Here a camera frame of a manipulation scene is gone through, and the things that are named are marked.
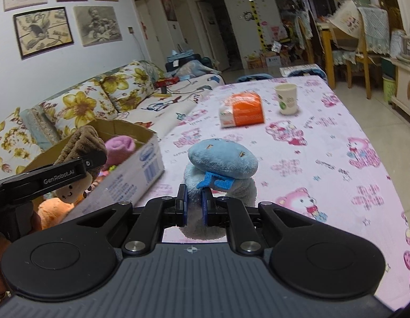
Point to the black framed bird drawing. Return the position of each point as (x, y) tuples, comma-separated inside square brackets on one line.
[(42, 31)]

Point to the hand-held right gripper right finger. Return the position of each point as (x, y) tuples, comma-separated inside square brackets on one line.
[(206, 208)]

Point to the paper cup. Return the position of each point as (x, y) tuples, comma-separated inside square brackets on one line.
[(287, 101)]

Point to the white printed tote bag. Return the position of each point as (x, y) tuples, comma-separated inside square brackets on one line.
[(347, 20)]

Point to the green plastic basket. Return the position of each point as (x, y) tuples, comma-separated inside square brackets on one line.
[(389, 89)]

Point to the cardboard box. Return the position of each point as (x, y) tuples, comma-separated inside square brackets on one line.
[(138, 172)]

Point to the orange and white packet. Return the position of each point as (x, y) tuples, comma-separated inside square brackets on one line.
[(248, 109)]

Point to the monkey wall sticker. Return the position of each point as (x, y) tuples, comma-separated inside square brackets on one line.
[(247, 16)]

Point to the pile of small cartons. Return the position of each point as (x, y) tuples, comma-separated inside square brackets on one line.
[(273, 60)]

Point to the brown fluffy sock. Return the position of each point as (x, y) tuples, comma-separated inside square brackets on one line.
[(82, 142)]

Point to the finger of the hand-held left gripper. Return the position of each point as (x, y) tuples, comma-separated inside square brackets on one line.
[(59, 179)]

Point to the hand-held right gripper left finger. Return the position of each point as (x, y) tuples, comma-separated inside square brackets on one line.
[(182, 205)]

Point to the red box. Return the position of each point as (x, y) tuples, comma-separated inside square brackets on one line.
[(167, 81)]

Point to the cartoon printed sofa cover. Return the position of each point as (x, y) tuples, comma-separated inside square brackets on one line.
[(178, 99)]

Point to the blue plush toy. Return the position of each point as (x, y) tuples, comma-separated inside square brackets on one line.
[(221, 159)]

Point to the orange fluffy sock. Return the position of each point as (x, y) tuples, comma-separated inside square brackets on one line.
[(54, 210)]

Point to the giraffe height chart sticker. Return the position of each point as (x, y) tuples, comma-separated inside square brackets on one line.
[(256, 20)]

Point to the tan and red plush toy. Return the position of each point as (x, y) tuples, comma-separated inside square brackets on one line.
[(70, 192)]

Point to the pink fluffy sock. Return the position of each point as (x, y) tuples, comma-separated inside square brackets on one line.
[(120, 147)]

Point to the teal lace-edged cushion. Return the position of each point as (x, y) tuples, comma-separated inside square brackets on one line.
[(39, 126)]

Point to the floral cushion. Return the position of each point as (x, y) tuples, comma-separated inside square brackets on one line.
[(9, 145), (79, 102), (128, 82)]

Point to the unframed grey sketch picture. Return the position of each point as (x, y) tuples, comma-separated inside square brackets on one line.
[(99, 23)]

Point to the lace chair cover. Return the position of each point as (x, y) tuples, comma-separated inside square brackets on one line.
[(374, 29)]

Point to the small dark framed picture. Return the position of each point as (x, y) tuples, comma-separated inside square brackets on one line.
[(168, 8)]

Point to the pile of folded clothes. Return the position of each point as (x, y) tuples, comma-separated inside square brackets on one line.
[(191, 66)]

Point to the white cabinet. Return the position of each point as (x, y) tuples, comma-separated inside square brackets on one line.
[(405, 86)]

